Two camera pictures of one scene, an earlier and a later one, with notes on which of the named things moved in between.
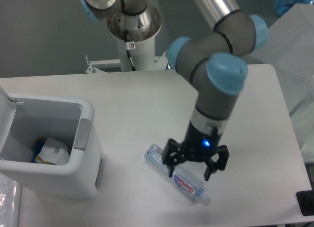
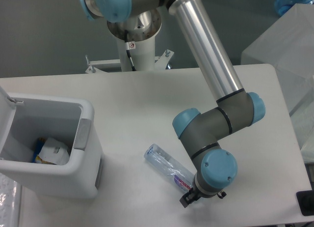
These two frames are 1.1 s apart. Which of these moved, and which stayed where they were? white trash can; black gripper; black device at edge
Moved: black gripper
Stayed: white trash can; black device at edge
